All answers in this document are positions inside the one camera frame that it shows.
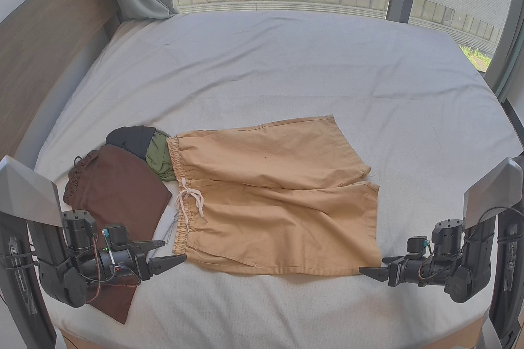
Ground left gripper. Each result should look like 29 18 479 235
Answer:
98 240 187 282

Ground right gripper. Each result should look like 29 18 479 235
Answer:
359 255 431 288

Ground bed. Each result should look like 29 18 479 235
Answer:
0 0 517 349

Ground white garment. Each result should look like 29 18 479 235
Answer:
151 205 180 259

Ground brown shorts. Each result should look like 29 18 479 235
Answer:
63 145 173 325

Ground green garment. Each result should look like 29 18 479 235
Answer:
145 129 177 183

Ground black garment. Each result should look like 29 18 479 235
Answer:
105 126 159 158

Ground tan shorts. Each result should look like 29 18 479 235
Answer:
166 115 384 277

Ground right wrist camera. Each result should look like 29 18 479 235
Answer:
406 235 429 260

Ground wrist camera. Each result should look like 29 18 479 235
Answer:
102 223 132 252
406 235 429 260

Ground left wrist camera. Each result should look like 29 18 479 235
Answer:
102 223 132 252

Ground black cable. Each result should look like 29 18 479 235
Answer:
462 207 524 243

